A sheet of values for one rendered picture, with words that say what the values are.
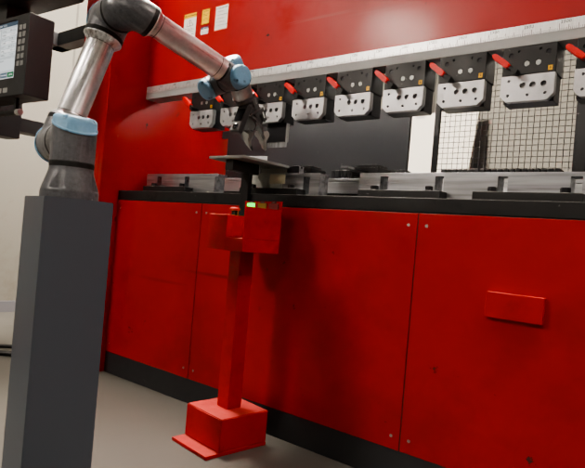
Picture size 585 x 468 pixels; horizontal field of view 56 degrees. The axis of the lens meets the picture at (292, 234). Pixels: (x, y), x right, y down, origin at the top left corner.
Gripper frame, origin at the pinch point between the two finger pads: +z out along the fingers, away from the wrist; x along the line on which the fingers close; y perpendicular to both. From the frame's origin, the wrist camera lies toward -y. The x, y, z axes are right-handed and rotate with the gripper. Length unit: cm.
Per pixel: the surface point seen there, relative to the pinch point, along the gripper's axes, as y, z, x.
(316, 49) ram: 31.3, -25.0, -17.5
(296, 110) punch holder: 17.0, -7.4, -11.1
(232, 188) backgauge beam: 25, 37, 43
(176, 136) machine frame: 41, 17, 83
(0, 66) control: -2, -44, 126
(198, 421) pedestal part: -83, 57, -6
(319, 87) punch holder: 21.3, -14.0, -21.1
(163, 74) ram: 40, -18, 73
